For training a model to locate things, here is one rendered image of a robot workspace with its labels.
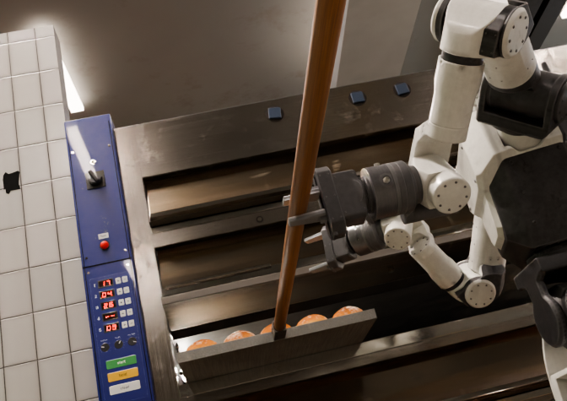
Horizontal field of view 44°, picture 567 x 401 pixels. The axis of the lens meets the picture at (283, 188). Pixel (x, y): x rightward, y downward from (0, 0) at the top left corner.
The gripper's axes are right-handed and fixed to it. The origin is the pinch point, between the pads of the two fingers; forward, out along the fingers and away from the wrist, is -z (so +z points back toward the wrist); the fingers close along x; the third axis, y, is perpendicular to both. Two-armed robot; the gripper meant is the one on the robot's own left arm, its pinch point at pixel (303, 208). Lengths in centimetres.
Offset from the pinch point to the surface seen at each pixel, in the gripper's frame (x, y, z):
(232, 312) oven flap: -17, 114, -12
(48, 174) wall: -78, 113, -63
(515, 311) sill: 4, 112, 76
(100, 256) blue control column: -43, 110, -49
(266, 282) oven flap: -19, 98, 0
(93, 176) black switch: -70, 106, -47
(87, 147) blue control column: -84, 110, -48
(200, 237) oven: -44, 113, -17
